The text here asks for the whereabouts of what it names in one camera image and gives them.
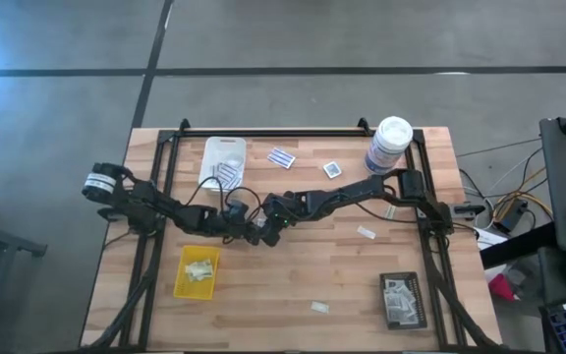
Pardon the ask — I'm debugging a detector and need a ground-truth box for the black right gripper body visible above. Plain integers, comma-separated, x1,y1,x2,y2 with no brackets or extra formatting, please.
260,192,313,247

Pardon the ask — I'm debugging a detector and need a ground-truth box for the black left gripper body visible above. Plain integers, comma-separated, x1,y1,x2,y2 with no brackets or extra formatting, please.
218,199,264,246

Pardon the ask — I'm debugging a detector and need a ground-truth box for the white plastic bin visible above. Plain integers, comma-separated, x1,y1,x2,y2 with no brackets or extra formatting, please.
198,136,248,193

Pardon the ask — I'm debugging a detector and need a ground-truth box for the yellow plastic basket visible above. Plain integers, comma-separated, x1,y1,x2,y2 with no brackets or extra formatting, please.
173,244,221,301

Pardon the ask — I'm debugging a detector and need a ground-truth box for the white wipes canister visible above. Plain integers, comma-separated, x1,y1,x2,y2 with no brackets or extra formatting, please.
364,115,415,176

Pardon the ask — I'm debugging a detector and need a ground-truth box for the dark grey plastic tray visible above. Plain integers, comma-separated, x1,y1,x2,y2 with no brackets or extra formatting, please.
379,270,429,331

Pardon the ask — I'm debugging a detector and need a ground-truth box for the white paper sheet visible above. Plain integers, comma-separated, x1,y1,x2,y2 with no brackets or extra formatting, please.
474,226,510,251

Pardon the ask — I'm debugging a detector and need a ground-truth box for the black power adapter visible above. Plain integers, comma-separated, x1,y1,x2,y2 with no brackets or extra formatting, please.
491,199,530,235

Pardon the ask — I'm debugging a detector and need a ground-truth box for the red object on floor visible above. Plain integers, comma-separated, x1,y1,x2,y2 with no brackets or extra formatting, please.
487,273,518,302

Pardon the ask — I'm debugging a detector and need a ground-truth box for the black desk beam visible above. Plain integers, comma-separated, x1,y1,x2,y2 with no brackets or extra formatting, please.
479,221,559,270

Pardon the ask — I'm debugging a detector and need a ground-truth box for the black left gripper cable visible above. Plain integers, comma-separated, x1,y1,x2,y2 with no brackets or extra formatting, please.
183,175,264,222

